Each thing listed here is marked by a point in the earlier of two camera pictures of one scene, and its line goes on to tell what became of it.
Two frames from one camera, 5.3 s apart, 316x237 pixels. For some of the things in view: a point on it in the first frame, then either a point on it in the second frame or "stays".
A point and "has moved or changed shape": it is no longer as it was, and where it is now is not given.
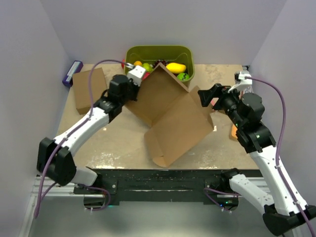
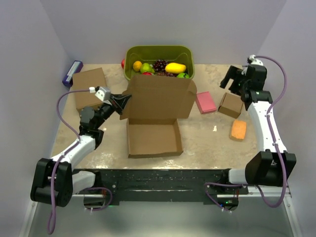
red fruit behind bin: x=123 y=63 stays
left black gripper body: x=133 y=93 → x=104 y=111
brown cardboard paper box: x=179 y=117 has moved or changed shape
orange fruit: x=138 y=63 stays
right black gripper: x=217 y=91 → x=234 y=73
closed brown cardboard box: x=82 y=89 stays
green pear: x=148 y=67 stays
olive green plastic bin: x=183 y=54 stays
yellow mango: x=176 y=68 stays
